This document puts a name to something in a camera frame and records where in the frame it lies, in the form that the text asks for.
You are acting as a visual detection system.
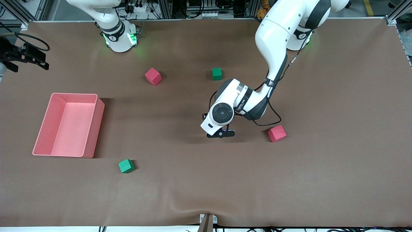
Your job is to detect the orange packaged goods pile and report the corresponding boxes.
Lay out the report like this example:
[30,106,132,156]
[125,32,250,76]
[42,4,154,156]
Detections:
[257,0,272,19]

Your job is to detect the pink foam cube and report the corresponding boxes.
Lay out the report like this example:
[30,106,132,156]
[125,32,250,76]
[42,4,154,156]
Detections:
[145,68,162,86]
[267,125,287,143]

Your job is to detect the brown table mat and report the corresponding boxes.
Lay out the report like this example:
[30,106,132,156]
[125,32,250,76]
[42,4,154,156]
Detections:
[0,18,412,228]

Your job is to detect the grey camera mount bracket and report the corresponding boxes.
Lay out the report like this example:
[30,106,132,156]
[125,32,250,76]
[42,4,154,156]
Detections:
[199,213,218,232]

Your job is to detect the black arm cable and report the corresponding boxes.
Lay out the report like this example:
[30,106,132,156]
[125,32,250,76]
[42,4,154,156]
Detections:
[0,21,51,52]
[209,31,314,127]

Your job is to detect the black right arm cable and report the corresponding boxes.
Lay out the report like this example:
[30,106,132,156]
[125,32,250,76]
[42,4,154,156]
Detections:
[0,21,51,52]

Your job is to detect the white power strip with plugs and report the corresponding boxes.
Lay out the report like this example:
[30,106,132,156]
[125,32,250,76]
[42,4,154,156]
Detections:
[124,0,152,14]

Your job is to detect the pink plastic bin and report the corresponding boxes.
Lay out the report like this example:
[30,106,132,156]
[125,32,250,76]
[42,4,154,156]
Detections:
[32,93,105,159]

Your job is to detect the aluminium frame strut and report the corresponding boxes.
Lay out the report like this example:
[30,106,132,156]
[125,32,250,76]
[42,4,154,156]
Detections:
[385,0,412,23]
[0,0,49,27]

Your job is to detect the aluminium frame posts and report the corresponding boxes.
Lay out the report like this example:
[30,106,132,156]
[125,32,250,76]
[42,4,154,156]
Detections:
[157,0,176,20]

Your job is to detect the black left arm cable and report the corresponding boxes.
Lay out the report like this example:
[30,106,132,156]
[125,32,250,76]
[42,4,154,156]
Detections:
[209,31,314,127]

